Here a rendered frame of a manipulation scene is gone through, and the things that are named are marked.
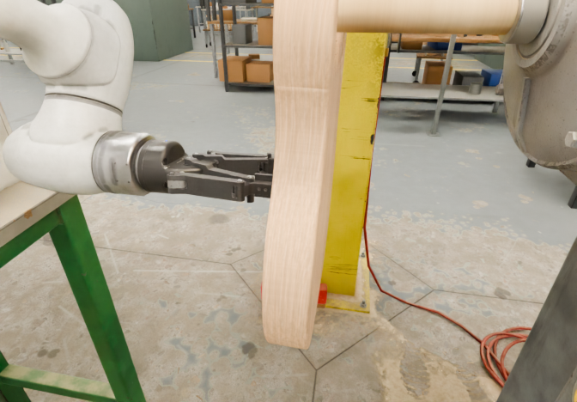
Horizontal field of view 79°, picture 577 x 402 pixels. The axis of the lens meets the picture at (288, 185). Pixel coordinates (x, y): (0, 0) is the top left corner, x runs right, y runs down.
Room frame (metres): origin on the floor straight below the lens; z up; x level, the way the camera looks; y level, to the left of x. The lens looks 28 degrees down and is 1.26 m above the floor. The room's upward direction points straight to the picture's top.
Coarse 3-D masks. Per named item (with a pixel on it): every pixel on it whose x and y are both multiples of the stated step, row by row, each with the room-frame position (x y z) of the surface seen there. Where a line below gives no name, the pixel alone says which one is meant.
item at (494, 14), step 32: (352, 0) 0.34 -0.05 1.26; (384, 0) 0.33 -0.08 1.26; (416, 0) 0.33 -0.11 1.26; (448, 0) 0.33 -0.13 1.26; (480, 0) 0.32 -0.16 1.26; (512, 0) 0.32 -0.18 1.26; (352, 32) 0.35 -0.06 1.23; (384, 32) 0.34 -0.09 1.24; (416, 32) 0.33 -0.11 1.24; (448, 32) 0.33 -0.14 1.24; (480, 32) 0.32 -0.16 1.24
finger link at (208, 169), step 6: (186, 162) 0.42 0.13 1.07; (192, 162) 0.42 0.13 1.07; (198, 162) 0.42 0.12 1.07; (204, 162) 0.42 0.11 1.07; (204, 168) 0.41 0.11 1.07; (210, 168) 0.41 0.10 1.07; (216, 168) 0.41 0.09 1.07; (204, 174) 0.40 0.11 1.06; (210, 174) 0.40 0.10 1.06; (216, 174) 0.40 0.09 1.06; (222, 174) 0.39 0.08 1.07; (228, 174) 0.39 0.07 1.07; (234, 174) 0.39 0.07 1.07; (240, 174) 0.39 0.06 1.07; (246, 180) 0.37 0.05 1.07; (252, 180) 0.37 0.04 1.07; (234, 192) 0.38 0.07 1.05; (252, 198) 0.37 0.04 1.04
